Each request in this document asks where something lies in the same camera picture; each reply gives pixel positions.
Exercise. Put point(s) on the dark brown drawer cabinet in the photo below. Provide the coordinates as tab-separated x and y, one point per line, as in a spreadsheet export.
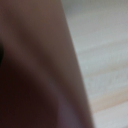
33	66

